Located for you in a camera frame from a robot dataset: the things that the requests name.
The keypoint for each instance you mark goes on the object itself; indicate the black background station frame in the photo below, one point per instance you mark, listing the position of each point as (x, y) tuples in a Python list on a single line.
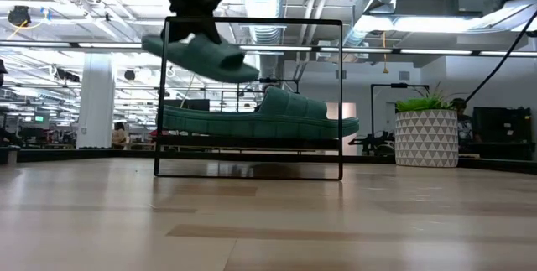
[(285, 80), (398, 85)]

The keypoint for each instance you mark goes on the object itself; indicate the white column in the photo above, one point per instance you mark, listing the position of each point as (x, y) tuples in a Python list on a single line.
[(96, 103)]

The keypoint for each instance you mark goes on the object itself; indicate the teal green slide sandal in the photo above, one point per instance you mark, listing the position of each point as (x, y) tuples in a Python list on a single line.
[(260, 126), (218, 63)]

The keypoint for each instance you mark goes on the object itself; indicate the long ceiling light strip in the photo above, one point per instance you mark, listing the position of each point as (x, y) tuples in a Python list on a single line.
[(377, 50)]

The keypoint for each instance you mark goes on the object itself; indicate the black table frame rails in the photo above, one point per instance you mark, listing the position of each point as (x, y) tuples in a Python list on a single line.
[(84, 155)]

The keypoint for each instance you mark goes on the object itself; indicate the black ceiling fixture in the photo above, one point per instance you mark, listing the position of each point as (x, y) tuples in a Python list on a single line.
[(19, 15)]

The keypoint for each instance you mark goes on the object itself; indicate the green plant white patterned pot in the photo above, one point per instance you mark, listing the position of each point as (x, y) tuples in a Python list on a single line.
[(425, 137)]

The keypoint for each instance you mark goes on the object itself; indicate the wooden shelf black metal frame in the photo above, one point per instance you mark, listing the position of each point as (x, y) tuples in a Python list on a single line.
[(251, 143)]

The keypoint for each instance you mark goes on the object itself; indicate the black round ceiling speaker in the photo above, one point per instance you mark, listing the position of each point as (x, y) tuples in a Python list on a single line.
[(130, 74)]

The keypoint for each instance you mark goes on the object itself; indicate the ribbed silver ventilation duct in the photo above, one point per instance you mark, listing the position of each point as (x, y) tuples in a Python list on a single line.
[(266, 6)]

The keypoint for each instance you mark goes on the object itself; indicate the white door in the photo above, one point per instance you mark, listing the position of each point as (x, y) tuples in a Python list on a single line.
[(348, 109)]

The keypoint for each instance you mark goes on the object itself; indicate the small green glowing screen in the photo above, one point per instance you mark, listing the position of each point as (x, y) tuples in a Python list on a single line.
[(40, 118)]

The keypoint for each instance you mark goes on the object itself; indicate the black cabinet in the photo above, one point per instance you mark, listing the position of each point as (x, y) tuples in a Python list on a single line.
[(503, 130)]

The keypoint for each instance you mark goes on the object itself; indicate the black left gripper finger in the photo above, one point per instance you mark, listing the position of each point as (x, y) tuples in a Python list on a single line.
[(201, 25)]

